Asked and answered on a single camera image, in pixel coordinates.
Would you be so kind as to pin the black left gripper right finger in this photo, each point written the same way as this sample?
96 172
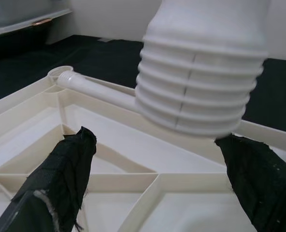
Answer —
263 183

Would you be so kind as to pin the black tablecloth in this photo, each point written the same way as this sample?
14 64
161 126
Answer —
109 55

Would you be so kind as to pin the clear plastic container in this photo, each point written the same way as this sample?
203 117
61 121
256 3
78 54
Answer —
24 12

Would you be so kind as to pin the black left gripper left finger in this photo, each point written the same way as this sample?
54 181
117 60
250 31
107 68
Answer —
51 183

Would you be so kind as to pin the white plastic table top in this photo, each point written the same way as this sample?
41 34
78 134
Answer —
133 198

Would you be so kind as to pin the white plastic table leg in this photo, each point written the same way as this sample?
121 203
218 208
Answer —
201 72
97 90

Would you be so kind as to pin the clear tape strip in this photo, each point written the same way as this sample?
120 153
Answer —
106 39

